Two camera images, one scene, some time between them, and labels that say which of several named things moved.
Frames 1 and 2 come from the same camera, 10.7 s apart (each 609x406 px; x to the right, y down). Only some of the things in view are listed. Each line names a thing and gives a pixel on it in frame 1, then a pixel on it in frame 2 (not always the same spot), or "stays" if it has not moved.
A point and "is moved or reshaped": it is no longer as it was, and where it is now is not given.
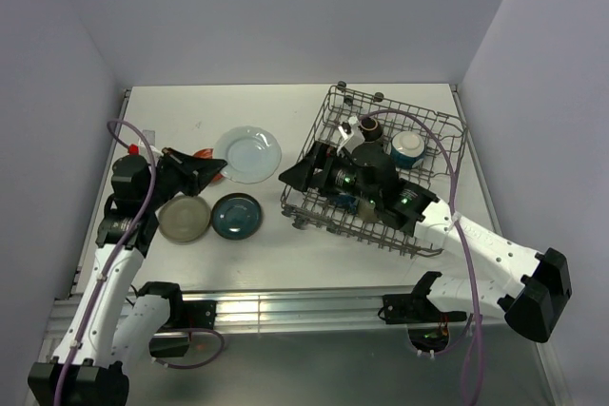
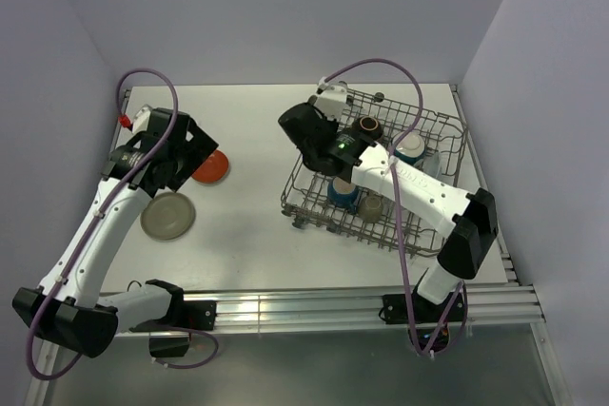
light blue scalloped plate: x=252 y=154 → x=431 y=164
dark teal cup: x=347 y=203 stays
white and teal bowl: x=407 y=149 stays
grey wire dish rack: x=425 y=148 stays
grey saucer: x=184 y=219 is moved or reshaped
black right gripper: x=301 y=175 → x=331 y=124
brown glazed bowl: x=370 y=128 stays
